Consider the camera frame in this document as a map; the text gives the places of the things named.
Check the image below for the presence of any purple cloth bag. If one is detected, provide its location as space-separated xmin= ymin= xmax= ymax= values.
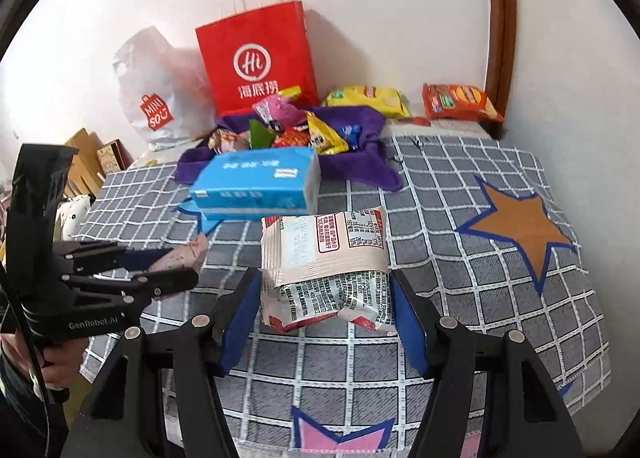
xmin=175 ymin=105 xmax=405 ymax=191

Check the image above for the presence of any yellow snack packet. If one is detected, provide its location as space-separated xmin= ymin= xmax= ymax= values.
xmin=305 ymin=110 xmax=351 ymax=155

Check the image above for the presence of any person's left forearm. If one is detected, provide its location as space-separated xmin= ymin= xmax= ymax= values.
xmin=0 ymin=353 xmax=68 ymax=458

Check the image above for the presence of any green snack packet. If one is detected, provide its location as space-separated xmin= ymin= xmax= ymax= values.
xmin=248 ymin=119 xmax=276 ymax=149

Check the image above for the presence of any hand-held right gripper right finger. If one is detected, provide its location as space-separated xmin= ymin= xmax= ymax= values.
xmin=390 ymin=270 xmax=583 ymax=458

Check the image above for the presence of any grey checkered blanket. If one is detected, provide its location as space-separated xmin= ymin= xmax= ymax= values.
xmin=80 ymin=133 xmax=613 ymax=458

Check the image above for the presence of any small pink white packet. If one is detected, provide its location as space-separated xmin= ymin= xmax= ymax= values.
xmin=150 ymin=233 xmax=210 ymax=275

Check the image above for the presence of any person's left hand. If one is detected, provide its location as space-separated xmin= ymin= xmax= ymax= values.
xmin=0 ymin=333 xmax=71 ymax=391

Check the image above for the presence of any red paper bag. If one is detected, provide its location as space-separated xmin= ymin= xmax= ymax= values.
xmin=195 ymin=0 xmax=321 ymax=116

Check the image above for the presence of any red peanut packet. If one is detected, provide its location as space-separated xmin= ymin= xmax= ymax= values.
xmin=272 ymin=130 xmax=312 ymax=149

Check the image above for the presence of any yellow chip bag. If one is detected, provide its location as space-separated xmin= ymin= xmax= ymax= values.
xmin=321 ymin=84 xmax=411 ymax=119

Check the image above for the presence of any light wooden furniture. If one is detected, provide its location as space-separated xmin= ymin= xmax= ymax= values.
xmin=62 ymin=128 xmax=108 ymax=199

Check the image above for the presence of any white plastic bag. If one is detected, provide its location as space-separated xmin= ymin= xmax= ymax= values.
xmin=111 ymin=26 xmax=218 ymax=151

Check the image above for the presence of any orange red snack packet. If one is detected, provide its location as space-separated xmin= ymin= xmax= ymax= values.
xmin=207 ymin=130 xmax=251 ymax=153

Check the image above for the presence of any brown wooden door frame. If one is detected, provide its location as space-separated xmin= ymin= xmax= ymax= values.
xmin=482 ymin=0 xmax=517 ymax=139

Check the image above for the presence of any white red-edged snack packet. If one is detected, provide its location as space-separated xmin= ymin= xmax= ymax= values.
xmin=260 ymin=205 xmax=401 ymax=333

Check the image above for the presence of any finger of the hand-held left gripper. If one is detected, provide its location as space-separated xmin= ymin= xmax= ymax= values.
xmin=62 ymin=268 xmax=199 ymax=309
xmin=55 ymin=243 xmax=151 ymax=273

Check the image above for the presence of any black and white plush toy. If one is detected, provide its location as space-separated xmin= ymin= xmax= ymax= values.
xmin=55 ymin=195 xmax=98 ymax=241

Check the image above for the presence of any blue tissue pack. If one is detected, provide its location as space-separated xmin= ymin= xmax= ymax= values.
xmin=189 ymin=147 xmax=322 ymax=221

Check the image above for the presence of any orange chip bag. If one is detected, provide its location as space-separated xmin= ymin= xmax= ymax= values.
xmin=421 ymin=82 xmax=506 ymax=125

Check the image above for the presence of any black cable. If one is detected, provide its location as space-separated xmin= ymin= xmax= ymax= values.
xmin=0 ymin=263 xmax=56 ymax=404

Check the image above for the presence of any brown framed box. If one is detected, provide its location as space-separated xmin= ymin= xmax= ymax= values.
xmin=96 ymin=139 xmax=133 ymax=176

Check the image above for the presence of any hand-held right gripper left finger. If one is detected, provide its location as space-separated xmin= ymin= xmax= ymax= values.
xmin=60 ymin=268 xmax=261 ymax=458

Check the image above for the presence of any pink snack bag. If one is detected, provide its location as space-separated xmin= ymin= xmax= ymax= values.
xmin=252 ymin=92 xmax=308 ymax=131

